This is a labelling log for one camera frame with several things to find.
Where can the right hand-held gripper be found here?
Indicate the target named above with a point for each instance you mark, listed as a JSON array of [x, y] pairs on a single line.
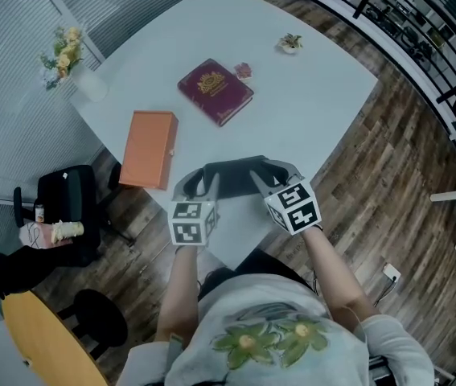
[[296, 211]]

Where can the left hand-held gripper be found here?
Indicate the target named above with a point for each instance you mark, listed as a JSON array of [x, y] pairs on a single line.
[[189, 223]]

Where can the person's left forearm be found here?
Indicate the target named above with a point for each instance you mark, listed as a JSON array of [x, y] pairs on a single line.
[[179, 296]]

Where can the person's right forearm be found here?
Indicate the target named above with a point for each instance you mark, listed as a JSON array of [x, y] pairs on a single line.
[[336, 280]]

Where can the orange rectangular box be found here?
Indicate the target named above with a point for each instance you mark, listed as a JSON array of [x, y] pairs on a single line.
[[149, 149]]

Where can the person's black trousers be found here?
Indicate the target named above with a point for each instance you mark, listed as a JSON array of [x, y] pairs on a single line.
[[268, 265]]

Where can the maroon hardcover book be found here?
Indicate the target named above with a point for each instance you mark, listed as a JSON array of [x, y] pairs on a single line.
[[213, 89]]

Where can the small pink flower ornament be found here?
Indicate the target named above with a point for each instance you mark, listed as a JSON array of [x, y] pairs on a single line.
[[243, 71]]

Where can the black office chair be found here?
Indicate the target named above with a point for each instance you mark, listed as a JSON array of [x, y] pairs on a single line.
[[71, 195]]

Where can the person's white flower-print shirt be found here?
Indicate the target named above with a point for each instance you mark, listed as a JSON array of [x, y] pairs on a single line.
[[260, 304]]

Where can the small potted plant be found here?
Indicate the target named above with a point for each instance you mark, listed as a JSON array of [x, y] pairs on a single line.
[[290, 43]]

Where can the cream rolled item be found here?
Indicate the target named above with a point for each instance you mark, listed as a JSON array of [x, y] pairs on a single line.
[[68, 231]]

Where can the white vase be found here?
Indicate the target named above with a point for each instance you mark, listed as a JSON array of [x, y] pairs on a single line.
[[91, 85]]

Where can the white power strip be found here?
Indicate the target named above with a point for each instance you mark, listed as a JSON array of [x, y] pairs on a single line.
[[392, 272]]

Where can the small bottle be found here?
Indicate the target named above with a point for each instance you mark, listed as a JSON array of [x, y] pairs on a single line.
[[39, 212]]

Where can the black round stool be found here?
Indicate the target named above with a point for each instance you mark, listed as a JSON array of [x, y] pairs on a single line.
[[99, 316]]

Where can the pink bag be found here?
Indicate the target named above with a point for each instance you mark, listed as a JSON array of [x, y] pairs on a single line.
[[34, 235]]

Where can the yellow artificial flower bouquet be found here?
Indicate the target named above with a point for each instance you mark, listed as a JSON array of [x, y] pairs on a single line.
[[64, 54]]

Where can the round wooden table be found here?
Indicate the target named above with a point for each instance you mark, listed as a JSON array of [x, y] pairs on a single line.
[[54, 352]]

